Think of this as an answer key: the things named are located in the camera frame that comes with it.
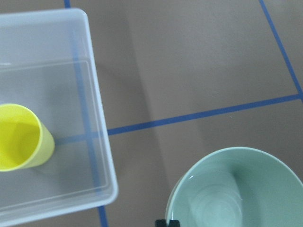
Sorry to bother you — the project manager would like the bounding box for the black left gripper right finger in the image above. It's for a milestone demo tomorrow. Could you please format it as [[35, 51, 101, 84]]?
[[169, 220, 180, 227]]

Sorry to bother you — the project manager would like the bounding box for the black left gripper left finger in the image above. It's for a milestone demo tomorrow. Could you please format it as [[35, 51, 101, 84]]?
[[155, 219, 167, 227]]

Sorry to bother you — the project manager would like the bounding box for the light green ceramic bowl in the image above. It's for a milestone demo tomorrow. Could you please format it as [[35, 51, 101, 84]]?
[[165, 147, 303, 227]]

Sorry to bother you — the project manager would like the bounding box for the yellow plastic cup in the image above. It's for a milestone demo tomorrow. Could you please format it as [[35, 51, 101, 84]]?
[[0, 104, 55, 172]]

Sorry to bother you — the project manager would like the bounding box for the translucent plastic bin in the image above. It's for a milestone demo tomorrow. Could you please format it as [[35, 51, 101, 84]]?
[[0, 9, 118, 227]]

